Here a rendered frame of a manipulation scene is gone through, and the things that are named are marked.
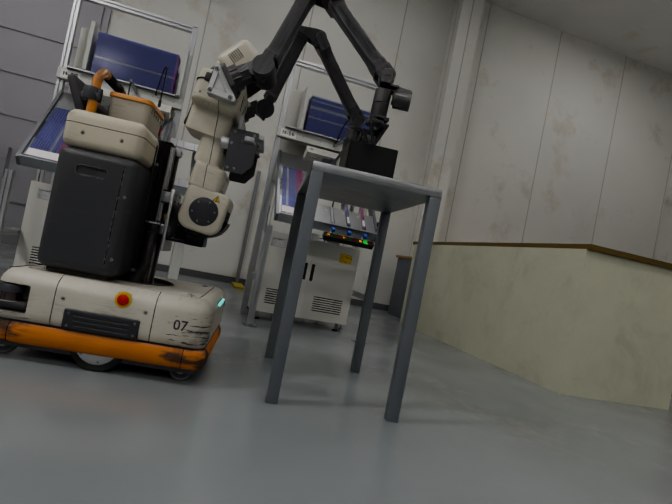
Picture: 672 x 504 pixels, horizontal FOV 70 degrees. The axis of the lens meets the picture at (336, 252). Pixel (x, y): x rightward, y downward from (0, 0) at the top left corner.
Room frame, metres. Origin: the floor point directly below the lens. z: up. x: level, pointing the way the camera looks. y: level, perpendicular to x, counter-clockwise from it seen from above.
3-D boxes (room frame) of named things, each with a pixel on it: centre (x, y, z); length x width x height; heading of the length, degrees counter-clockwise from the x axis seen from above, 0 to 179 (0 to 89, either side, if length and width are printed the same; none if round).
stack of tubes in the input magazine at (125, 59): (3.23, 1.56, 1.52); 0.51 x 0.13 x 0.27; 106
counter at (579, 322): (4.08, -1.50, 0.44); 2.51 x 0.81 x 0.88; 15
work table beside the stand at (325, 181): (1.95, -0.04, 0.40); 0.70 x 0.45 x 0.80; 8
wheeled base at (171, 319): (1.83, 0.72, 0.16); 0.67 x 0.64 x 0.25; 98
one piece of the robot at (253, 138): (1.88, 0.44, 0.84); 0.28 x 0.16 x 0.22; 8
